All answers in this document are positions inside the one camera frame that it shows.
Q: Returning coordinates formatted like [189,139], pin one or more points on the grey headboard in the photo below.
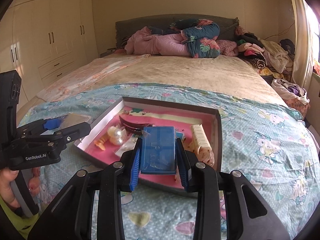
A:
[126,28]

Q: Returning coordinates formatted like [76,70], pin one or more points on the pile of clothes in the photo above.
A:
[269,58]

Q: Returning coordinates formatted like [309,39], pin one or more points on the bed with beige sheet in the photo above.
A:
[224,74]

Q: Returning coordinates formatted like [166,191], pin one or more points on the dark floral quilt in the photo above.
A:
[199,35]

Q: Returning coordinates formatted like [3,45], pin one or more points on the cream curtain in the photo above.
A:
[307,43]

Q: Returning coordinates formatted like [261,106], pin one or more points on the pink quilt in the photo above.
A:
[143,42]

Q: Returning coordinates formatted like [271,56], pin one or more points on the pink polka-dot bow scrunchie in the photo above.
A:
[205,155]

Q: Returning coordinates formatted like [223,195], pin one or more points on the cream wardrobe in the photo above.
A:
[44,40]

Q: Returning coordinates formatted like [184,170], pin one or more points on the earrings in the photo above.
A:
[127,146]

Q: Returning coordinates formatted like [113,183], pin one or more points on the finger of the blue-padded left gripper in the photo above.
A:
[39,126]
[64,136]

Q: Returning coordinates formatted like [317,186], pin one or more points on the maroon hair comb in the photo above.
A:
[133,128]

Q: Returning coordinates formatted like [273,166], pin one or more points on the person's left hand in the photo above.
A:
[7,176]

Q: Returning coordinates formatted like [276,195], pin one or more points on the blue plastic box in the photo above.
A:
[158,153]

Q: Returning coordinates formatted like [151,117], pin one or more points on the cream claw hair clip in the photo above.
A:
[200,142]

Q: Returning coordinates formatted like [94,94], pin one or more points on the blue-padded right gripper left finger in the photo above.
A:
[69,215]

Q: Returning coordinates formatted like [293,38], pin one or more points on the peach floral towel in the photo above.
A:
[88,75]

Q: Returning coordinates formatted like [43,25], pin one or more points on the dark shallow cardboard box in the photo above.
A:
[160,142]

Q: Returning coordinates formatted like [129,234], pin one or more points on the clothes heap beside bed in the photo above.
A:
[293,95]

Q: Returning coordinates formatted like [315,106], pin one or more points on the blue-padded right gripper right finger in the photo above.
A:
[248,215]

